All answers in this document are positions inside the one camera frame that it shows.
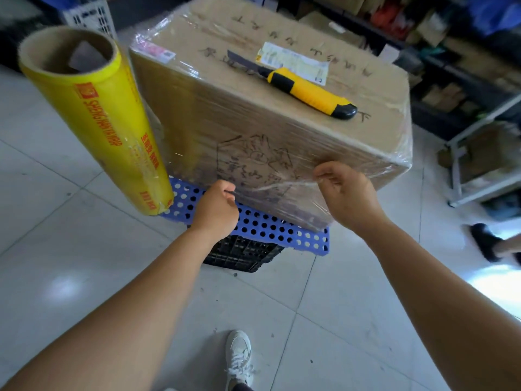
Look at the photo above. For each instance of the yellow black utility knife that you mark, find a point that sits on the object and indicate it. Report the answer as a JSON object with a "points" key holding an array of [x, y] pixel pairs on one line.
{"points": [[309, 93]]}

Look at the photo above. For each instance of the large brown cardboard box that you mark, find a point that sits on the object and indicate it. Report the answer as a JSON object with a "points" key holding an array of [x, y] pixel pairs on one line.
{"points": [[276, 118]]}

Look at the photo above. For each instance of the person's right forearm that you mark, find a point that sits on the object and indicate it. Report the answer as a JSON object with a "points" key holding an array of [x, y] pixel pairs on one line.
{"points": [[439, 305]]}

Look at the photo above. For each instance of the person's left forearm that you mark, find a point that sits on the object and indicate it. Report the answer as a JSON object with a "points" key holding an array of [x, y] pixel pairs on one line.
{"points": [[114, 321]]}

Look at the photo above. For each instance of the blue perforated plastic pallet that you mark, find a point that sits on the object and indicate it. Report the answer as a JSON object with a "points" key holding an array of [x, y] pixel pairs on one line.
{"points": [[260, 225]]}

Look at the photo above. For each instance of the person's right hand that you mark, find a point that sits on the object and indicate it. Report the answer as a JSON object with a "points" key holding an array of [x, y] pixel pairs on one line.
{"points": [[350, 195]]}

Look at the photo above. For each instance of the green fabric sack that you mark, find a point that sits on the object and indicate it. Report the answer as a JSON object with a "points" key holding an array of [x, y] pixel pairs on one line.
{"points": [[18, 10]]}

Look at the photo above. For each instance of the person's left hand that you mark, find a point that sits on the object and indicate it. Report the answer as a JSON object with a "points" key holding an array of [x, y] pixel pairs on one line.
{"points": [[215, 211]]}

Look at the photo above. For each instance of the white metal rack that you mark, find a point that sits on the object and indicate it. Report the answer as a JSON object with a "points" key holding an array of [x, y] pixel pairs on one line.
{"points": [[484, 158]]}

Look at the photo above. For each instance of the red plastic bag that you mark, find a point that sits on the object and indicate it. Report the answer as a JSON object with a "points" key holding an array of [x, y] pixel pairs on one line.
{"points": [[384, 16]]}

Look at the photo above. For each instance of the person's grey trousers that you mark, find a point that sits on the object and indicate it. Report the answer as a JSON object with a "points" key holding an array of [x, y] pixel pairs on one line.
{"points": [[242, 387]]}

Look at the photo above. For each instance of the yellow stretch film roll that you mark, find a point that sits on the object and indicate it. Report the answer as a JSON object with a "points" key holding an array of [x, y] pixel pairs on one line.
{"points": [[106, 126]]}

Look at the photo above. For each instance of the person's left shoe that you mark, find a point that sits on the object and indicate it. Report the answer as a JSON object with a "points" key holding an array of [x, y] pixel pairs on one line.
{"points": [[238, 354]]}

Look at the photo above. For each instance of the black plastic crate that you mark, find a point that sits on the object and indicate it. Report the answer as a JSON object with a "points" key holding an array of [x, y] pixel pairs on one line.
{"points": [[240, 254], [20, 32]]}

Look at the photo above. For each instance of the white plastic basket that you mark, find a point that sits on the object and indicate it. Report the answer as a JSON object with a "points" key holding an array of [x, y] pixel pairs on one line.
{"points": [[91, 16]]}

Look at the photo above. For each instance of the blue plastic bag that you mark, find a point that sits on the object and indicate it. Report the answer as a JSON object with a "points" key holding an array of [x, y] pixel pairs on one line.
{"points": [[65, 0], [494, 12]]}

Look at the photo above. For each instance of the film covered cardboard box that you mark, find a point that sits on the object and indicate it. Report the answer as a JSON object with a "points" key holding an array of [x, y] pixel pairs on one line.
{"points": [[488, 148]]}

